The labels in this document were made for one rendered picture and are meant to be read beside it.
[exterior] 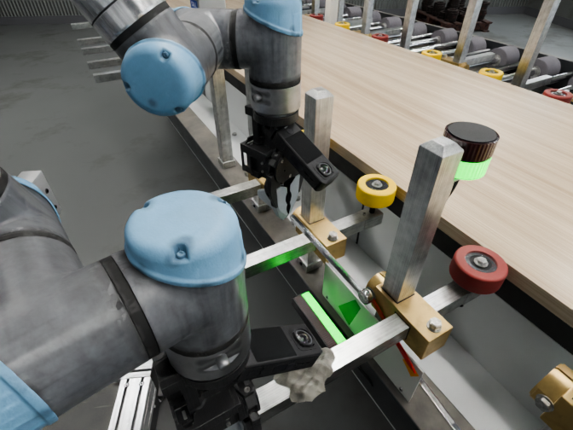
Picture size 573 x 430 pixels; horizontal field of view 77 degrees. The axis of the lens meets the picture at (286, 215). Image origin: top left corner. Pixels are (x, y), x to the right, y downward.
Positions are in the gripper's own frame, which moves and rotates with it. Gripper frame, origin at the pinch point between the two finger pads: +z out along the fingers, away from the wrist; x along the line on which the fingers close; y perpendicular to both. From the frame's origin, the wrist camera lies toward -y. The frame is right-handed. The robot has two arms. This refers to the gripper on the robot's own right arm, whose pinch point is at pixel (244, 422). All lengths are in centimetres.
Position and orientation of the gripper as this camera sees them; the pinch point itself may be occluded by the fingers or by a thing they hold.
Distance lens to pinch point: 53.9
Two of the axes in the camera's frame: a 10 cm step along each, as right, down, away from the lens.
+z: -0.1, 7.8, 6.3
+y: -8.7, 3.0, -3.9
